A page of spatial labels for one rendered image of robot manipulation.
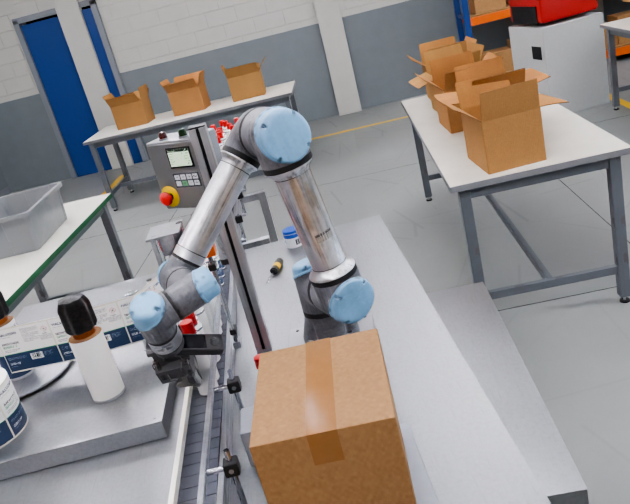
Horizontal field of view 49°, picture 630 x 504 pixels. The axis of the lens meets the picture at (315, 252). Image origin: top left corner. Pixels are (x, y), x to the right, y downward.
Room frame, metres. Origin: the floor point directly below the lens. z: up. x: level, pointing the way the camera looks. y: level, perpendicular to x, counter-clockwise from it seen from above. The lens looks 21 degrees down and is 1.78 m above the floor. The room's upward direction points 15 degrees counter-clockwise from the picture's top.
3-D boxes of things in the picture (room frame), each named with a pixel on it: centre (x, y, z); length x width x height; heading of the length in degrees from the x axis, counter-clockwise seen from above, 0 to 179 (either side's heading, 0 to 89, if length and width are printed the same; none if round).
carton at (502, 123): (3.15, -0.99, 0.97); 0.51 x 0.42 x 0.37; 89
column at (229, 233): (1.79, 0.21, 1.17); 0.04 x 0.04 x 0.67; 0
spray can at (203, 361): (1.55, 0.35, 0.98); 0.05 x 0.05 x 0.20
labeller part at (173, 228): (2.17, 0.45, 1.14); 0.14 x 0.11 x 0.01; 0
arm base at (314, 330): (1.65, 0.01, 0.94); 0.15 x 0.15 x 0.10
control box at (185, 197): (1.86, 0.27, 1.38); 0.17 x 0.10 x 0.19; 55
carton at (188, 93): (7.47, 0.88, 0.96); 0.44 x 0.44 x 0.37; 81
